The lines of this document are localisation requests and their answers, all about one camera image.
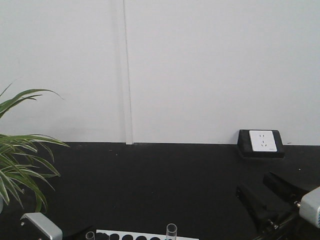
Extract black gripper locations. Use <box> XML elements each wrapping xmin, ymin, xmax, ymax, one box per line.
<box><xmin>235</xmin><ymin>171</ymin><xmax>320</xmax><ymax>240</ymax></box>

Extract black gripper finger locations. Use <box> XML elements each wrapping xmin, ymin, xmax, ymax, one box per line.
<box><xmin>62</xmin><ymin>225</ymin><xmax>93</xmax><ymax>240</ymax></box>

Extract clear glass test tube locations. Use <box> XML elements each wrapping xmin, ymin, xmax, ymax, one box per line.
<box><xmin>165</xmin><ymin>223</ymin><xmax>178</xmax><ymax>240</ymax></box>
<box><xmin>85</xmin><ymin>231</ymin><xmax>96</xmax><ymax>240</ymax></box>

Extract white test tube rack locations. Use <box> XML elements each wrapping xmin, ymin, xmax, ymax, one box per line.
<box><xmin>95</xmin><ymin>229</ymin><xmax>199</xmax><ymax>240</ymax></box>

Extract black white power socket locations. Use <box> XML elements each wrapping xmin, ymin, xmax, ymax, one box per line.
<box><xmin>237</xmin><ymin>129</ymin><xmax>285</xmax><ymax>158</ymax></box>

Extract white plant pot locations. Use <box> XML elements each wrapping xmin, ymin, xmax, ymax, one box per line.
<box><xmin>0</xmin><ymin>197</ymin><xmax>4</xmax><ymax>214</ymax></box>

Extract green spider plant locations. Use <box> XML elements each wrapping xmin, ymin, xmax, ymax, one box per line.
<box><xmin>0</xmin><ymin>79</ymin><xmax>71</xmax><ymax>213</ymax></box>

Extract white wall cable duct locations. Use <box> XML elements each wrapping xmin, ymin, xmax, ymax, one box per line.
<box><xmin>122</xmin><ymin>0</ymin><xmax>134</xmax><ymax>145</ymax></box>

